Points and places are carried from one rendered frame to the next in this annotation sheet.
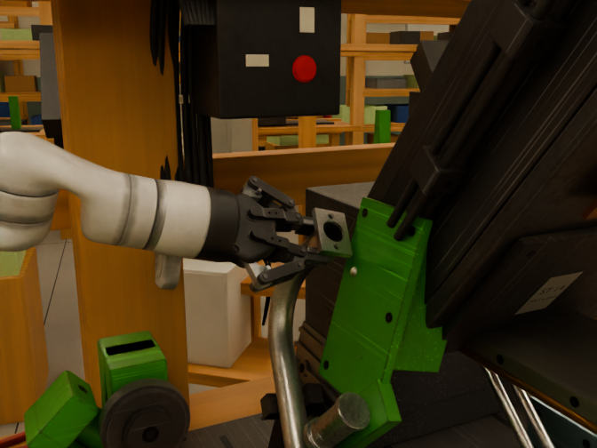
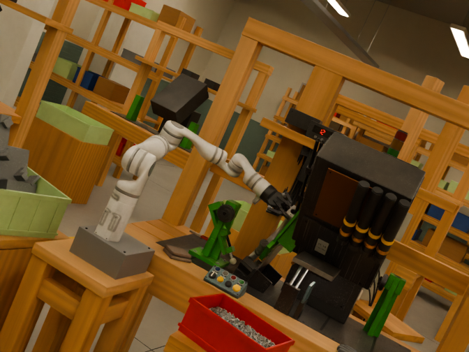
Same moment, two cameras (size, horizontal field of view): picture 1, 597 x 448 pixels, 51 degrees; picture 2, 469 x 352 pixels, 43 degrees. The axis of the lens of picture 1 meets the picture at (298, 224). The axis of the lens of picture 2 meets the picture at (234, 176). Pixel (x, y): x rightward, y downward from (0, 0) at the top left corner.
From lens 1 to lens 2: 2.00 m
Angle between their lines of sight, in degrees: 42
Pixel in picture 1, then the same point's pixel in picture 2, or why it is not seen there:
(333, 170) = not seen: hidden behind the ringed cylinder
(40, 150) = (242, 158)
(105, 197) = (248, 173)
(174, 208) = (259, 183)
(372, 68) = not seen: outside the picture
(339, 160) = not seen: hidden behind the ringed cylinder
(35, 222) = (234, 171)
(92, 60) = (283, 154)
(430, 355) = (289, 246)
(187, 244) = (258, 192)
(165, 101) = (295, 172)
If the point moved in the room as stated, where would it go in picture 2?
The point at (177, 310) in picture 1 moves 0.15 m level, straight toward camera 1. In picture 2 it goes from (269, 230) to (253, 229)
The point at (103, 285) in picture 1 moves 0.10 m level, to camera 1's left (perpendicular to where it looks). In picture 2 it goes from (255, 211) to (241, 202)
